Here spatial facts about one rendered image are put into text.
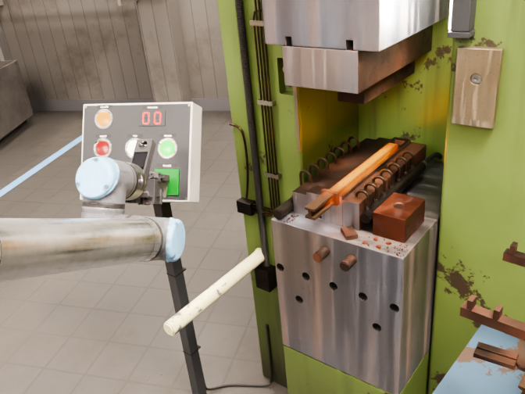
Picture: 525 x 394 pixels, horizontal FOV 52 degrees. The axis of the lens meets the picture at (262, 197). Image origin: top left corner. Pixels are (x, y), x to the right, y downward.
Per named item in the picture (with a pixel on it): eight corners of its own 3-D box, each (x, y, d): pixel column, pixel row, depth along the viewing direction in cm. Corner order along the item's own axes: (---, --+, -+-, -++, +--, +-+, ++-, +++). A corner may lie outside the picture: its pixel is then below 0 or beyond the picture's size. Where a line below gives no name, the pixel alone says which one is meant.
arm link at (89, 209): (114, 264, 111) (119, 204, 111) (67, 259, 114) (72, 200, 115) (138, 260, 120) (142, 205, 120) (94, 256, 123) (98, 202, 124)
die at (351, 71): (358, 94, 119) (358, 51, 115) (284, 85, 130) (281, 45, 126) (431, 50, 148) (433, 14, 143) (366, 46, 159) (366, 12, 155)
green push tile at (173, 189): (178, 195, 149) (179, 168, 149) (152, 195, 150) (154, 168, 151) (180, 195, 150) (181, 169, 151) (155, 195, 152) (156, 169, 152)
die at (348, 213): (358, 231, 135) (358, 201, 131) (294, 212, 147) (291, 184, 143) (425, 167, 164) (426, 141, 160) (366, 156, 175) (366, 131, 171)
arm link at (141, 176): (103, 161, 125) (141, 161, 123) (114, 162, 130) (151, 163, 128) (101, 199, 125) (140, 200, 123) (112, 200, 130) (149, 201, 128)
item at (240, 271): (176, 340, 153) (173, 326, 150) (163, 333, 156) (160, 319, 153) (268, 263, 183) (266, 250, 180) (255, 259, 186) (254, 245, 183)
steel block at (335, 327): (398, 397, 143) (403, 259, 123) (282, 344, 165) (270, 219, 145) (469, 286, 182) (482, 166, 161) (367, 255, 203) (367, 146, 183)
